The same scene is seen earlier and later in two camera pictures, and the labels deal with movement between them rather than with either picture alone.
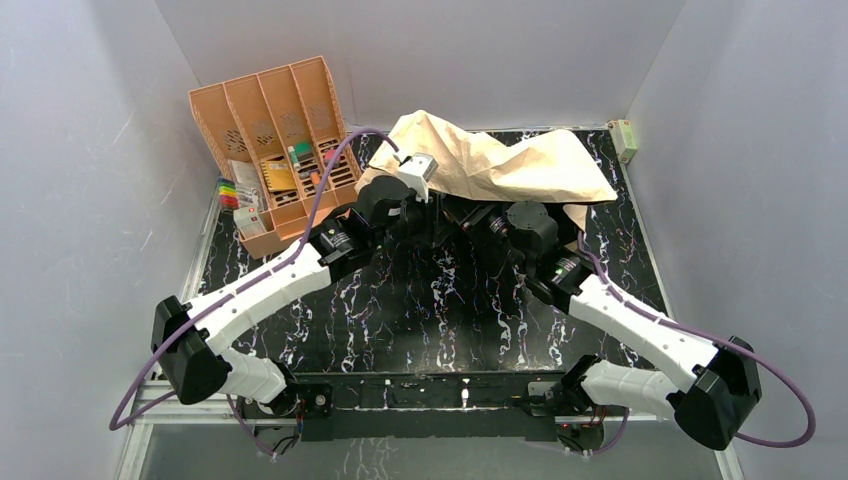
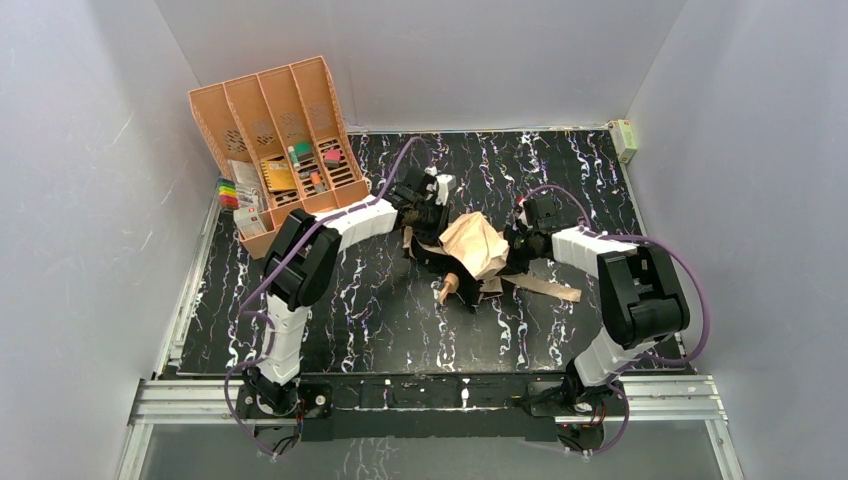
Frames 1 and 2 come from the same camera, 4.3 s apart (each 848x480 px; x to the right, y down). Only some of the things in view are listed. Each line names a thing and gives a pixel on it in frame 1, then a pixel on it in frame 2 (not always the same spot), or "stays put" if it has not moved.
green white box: [623, 139] stays put
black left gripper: [424, 221] stays put
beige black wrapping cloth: [496, 166] → [481, 247]
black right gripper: [463, 213] → [515, 245]
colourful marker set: [228, 194] stays put
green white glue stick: [294, 158] stays put
